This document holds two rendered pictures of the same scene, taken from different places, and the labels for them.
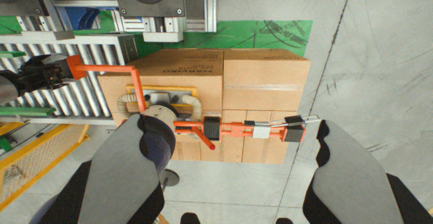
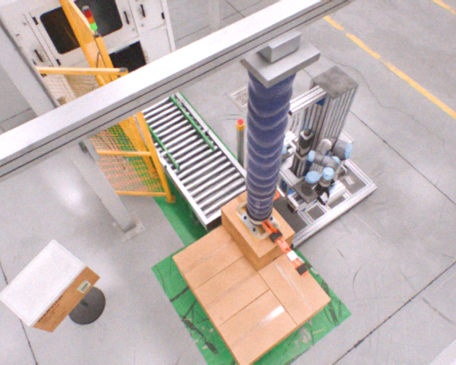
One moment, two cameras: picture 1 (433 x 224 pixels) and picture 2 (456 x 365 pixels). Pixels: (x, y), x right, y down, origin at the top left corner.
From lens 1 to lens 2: 2.81 m
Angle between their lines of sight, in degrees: 48
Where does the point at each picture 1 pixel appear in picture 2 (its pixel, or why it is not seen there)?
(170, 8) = (306, 198)
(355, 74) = not seen: outside the picture
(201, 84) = (284, 227)
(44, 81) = not seen: hidden behind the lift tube
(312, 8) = (356, 306)
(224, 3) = (310, 246)
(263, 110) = (278, 300)
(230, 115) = (257, 279)
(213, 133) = (275, 236)
